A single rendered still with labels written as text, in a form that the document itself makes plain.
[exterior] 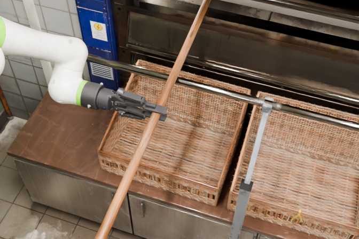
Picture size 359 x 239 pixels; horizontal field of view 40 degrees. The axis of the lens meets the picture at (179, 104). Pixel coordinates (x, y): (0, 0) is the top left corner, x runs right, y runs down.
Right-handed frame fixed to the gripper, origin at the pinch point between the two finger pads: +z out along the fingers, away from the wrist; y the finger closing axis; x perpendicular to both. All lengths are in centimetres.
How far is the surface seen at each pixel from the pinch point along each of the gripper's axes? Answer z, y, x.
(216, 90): 16.7, 2.0, -17.4
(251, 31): 22, 4, -54
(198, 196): 16, 57, -4
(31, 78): -97, 74, -57
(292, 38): 38, 3, -54
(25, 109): -109, 107, -57
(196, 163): 10, 60, -22
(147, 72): -9.9, 1.8, -18.2
